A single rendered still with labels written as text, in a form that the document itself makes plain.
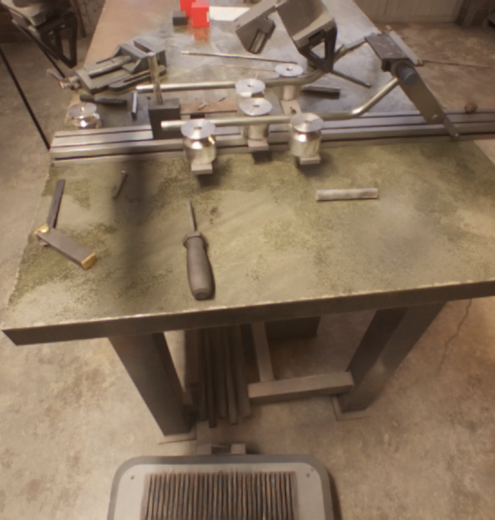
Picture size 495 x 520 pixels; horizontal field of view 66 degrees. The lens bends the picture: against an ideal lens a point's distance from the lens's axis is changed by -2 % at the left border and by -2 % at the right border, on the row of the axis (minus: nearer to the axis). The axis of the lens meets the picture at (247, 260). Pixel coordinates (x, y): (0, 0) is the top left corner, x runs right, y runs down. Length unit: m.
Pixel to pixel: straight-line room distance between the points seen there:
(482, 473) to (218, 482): 0.83
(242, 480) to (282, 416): 0.37
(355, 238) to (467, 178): 0.26
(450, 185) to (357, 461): 0.91
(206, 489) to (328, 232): 0.69
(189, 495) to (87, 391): 0.58
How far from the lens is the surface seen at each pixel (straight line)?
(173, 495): 1.05
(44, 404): 1.51
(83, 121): 0.78
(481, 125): 0.85
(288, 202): 0.61
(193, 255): 0.50
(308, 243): 0.55
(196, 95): 0.79
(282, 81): 0.74
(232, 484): 1.04
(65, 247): 0.57
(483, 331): 1.73
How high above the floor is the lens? 1.29
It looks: 51 degrees down
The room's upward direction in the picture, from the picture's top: 1 degrees clockwise
